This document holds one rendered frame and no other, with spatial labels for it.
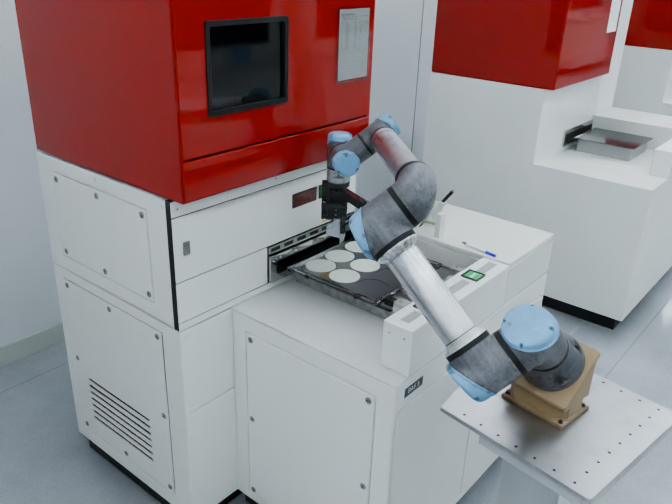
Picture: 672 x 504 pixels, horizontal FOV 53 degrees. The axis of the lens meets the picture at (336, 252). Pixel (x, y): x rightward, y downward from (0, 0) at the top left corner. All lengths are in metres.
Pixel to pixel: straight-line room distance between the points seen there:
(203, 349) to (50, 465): 1.02
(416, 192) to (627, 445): 0.77
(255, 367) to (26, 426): 1.29
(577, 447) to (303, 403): 0.80
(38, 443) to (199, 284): 1.28
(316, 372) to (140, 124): 0.84
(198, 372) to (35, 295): 1.54
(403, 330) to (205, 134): 0.73
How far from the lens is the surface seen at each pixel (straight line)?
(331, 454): 2.09
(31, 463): 2.97
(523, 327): 1.56
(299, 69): 2.04
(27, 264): 3.46
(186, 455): 2.31
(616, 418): 1.85
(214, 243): 2.00
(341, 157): 1.93
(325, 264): 2.23
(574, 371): 1.71
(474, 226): 2.46
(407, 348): 1.79
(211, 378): 2.20
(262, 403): 2.22
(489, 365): 1.57
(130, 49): 1.87
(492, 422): 1.73
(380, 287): 2.10
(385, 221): 1.59
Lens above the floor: 1.85
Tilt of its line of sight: 24 degrees down
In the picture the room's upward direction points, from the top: 2 degrees clockwise
